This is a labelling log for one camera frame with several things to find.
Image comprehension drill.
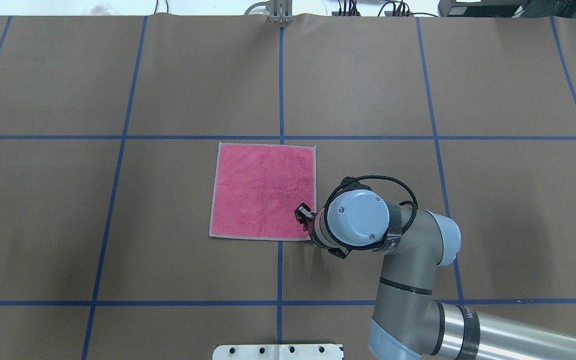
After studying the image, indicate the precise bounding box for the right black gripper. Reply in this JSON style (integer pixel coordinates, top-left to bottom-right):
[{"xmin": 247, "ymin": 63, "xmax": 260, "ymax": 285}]
[{"xmin": 294, "ymin": 203, "xmax": 329, "ymax": 240}]

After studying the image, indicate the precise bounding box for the pink grey towel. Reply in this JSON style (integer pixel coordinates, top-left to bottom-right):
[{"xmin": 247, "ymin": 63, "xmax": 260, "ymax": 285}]
[{"xmin": 209, "ymin": 142, "xmax": 317, "ymax": 242}]

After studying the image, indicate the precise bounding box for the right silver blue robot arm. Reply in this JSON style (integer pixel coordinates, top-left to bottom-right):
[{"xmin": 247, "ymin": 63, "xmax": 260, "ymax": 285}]
[{"xmin": 295, "ymin": 187, "xmax": 576, "ymax": 360}]

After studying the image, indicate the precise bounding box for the black box white label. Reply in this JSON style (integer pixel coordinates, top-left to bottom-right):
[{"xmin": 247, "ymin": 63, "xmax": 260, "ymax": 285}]
[{"xmin": 437, "ymin": 0, "xmax": 523, "ymax": 18}]

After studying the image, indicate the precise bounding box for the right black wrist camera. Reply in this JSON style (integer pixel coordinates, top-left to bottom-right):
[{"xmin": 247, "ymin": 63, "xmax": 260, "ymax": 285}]
[{"xmin": 326, "ymin": 243, "xmax": 352, "ymax": 260}]

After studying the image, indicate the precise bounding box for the right black braided cable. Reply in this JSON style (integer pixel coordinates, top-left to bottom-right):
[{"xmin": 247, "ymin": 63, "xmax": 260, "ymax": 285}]
[{"xmin": 323, "ymin": 175, "xmax": 419, "ymax": 254}]

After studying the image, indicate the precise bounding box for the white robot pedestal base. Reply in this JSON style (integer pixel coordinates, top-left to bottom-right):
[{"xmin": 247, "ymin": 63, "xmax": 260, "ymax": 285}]
[{"xmin": 212, "ymin": 343, "xmax": 345, "ymax": 360}]

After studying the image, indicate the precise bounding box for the aluminium frame post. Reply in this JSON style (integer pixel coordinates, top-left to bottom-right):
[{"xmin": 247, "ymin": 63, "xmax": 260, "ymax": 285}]
[{"xmin": 267, "ymin": 0, "xmax": 294, "ymax": 24}]

